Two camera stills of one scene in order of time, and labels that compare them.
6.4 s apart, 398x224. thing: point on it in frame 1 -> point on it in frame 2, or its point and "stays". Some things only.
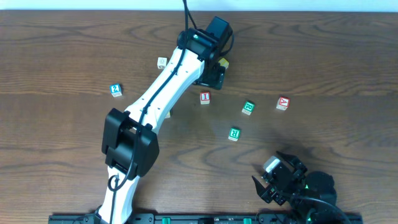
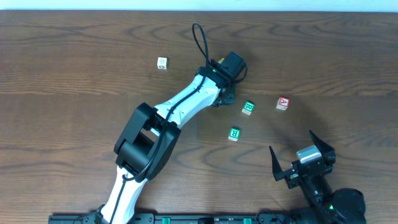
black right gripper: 282,179 -> 298,170
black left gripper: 212,80 -> 229,97
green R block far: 248,107 stays
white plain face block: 161,62 stays
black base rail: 203,218 stays
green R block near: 234,134 stays
